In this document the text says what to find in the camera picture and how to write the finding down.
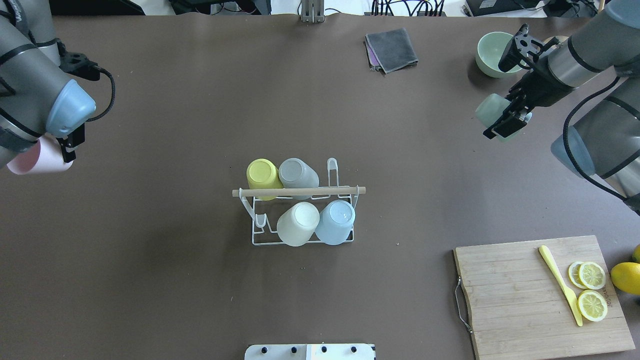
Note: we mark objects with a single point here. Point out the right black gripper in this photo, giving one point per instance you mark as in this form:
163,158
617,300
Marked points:
540,89

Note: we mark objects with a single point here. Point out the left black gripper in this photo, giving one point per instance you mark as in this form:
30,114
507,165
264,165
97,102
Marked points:
75,138

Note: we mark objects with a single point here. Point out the pink cup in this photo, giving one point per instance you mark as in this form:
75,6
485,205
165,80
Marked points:
44,157

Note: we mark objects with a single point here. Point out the green cup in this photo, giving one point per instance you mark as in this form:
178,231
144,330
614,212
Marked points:
489,111

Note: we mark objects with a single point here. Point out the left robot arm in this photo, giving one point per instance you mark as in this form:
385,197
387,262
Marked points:
37,96

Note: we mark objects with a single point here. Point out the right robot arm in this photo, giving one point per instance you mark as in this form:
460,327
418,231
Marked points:
600,138

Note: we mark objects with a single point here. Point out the yellow cup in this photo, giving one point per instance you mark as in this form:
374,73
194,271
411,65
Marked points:
261,173

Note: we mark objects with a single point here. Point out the light blue cup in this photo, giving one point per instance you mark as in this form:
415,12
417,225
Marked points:
336,222

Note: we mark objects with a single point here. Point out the grey cup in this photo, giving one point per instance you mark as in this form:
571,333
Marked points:
296,174

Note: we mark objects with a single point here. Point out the cream white cup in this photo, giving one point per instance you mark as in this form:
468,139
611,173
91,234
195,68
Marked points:
296,226

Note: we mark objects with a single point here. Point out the green bowl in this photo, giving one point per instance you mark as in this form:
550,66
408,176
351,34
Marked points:
489,51

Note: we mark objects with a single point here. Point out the yellow plastic knife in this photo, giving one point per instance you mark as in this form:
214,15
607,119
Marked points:
568,293

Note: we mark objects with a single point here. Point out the grey cloth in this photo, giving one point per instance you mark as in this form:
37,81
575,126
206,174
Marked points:
393,49

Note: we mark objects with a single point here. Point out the pink cloth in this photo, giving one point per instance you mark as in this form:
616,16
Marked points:
372,58

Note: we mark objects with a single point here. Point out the yellow lemon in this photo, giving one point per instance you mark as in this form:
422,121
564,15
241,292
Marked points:
626,277
635,256

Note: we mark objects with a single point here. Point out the wooden cutting board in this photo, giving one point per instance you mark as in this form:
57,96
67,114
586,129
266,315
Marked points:
517,311

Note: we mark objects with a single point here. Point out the aluminium frame post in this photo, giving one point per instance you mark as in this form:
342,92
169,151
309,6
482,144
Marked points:
312,11

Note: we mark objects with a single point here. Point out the white wire cup rack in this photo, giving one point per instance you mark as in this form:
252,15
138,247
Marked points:
287,204

